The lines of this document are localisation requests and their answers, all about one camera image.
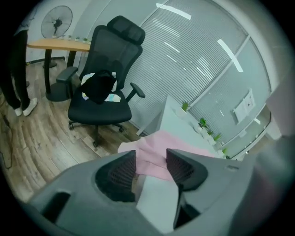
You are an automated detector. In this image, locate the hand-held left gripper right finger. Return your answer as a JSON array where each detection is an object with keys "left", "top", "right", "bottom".
[{"left": 165, "top": 148, "right": 249, "bottom": 229}]

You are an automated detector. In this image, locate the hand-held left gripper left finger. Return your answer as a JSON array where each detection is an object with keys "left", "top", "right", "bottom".
[{"left": 53, "top": 149, "right": 139, "bottom": 209}]

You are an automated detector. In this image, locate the pink long-sleeved shirt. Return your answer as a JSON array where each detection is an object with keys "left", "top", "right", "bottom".
[{"left": 117, "top": 130, "right": 222, "bottom": 182}]

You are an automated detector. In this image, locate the white desk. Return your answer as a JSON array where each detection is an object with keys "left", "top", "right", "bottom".
[{"left": 135, "top": 95, "right": 232, "bottom": 234}]

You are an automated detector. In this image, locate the row of green potted plants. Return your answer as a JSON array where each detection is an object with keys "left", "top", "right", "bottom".
[{"left": 176, "top": 101, "right": 232, "bottom": 160}]

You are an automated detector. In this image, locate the black mesh office chair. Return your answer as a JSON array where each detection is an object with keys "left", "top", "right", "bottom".
[{"left": 56, "top": 15, "right": 146, "bottom": 148}]

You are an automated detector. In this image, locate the light patterned cloth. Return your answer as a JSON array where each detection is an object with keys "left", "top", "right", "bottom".
[{"left": 80, "top": 72, "right": 122, "bottom": 103}]

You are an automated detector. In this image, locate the black bag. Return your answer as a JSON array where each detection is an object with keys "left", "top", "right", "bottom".
[{"left": 80, "top": 70, "right": 118, "bottom": 105}]

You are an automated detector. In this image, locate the wooden table with black legs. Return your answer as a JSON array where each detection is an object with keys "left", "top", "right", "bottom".
[{"left": 27, "top": 38, "right": 91, "bottom": 102}]

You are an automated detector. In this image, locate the black standing fan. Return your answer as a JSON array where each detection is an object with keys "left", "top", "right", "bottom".
[{"left": 41, "top": 5, "right": 74, "bottom": 69}]

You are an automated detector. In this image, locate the black floor cable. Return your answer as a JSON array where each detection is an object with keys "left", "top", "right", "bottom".
[{"left": 0, "top": 99, "right": 14, "bottom": 170}]

